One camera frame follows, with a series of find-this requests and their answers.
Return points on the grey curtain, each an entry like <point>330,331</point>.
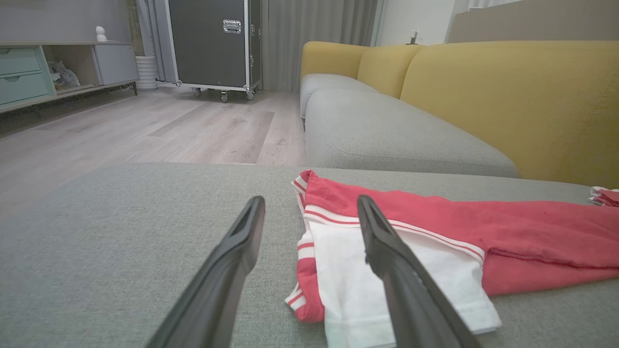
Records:
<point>314,38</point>

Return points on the long grey TV cabinet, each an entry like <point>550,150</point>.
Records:
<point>72,54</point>

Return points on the narrow yellow sofa backrest cushion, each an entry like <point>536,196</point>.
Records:
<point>387,67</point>

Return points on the wide grey sofa seat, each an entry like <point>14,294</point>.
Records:
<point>121,241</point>

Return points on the white wall socket plug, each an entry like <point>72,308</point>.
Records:
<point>414,37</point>

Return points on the yellow sofa armrest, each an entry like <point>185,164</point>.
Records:
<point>329,55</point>

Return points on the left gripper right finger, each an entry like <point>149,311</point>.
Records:
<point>411,299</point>

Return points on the small white figurine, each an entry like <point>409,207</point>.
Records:
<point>101,34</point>

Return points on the white ribbed plant pot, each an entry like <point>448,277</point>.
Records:
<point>146,72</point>

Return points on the large yellow sofa backrest cushion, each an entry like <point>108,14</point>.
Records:
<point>522,106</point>

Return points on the crumpled bag inside cabinet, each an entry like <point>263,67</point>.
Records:
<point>63,75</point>

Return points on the black flight case on wheels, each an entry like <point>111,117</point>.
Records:
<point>208,48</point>

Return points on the mint green drawer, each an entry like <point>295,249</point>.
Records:
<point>24,88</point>
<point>19,61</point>

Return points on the white cabinet door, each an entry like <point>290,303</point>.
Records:
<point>116,64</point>

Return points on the green potted tree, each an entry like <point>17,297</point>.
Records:
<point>134,29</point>

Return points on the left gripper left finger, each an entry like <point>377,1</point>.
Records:
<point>217,290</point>

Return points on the grey sofa seat cushion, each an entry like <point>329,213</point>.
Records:
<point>329,84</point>
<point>387,135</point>

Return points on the red jersey with white sleeves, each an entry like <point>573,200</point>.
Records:
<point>532,232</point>

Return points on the red shorts with white stripes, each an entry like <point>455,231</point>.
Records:
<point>609,197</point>

